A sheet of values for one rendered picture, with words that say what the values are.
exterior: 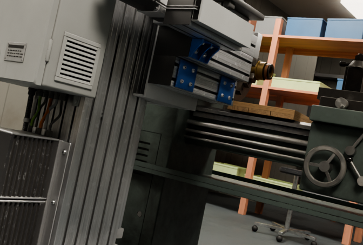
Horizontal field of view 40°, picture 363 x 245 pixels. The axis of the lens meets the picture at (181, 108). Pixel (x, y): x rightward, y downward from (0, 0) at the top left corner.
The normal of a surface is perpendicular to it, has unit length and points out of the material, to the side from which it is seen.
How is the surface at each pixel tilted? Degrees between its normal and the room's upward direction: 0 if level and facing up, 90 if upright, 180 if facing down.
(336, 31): 90
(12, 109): 90
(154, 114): 90
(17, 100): 90
